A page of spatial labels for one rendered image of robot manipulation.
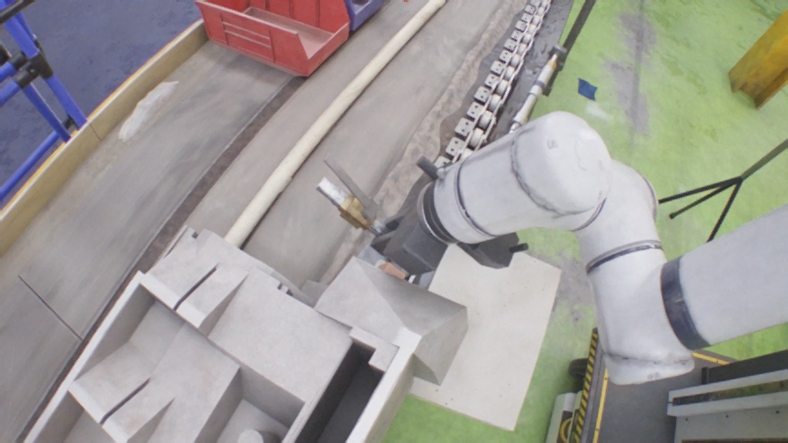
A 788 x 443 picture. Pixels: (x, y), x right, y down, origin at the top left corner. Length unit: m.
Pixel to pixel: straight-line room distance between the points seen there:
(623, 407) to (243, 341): 1.14
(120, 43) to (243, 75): 1.85
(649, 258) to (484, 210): 0.17
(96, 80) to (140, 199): 1.77
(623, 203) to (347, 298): 0.32
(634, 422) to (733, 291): 1.08
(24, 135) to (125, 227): 1.80
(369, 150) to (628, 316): 0.61
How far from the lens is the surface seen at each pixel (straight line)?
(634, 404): 1.40
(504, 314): 0.69
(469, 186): 0.38
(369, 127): 0.87
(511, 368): 0.68
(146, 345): 0.59
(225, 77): 1.04
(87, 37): 3.03
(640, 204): 0.43
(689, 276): 0.36
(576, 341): 1.68
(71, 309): 0.87
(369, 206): 0.55
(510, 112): 0.96
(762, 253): 0.34
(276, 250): 0.74
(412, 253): 0.45
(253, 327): 0.50
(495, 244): 0.47
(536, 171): 0.32
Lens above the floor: 1.42
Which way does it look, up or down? 62 degrees down
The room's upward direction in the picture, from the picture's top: 14 degrees clockwise
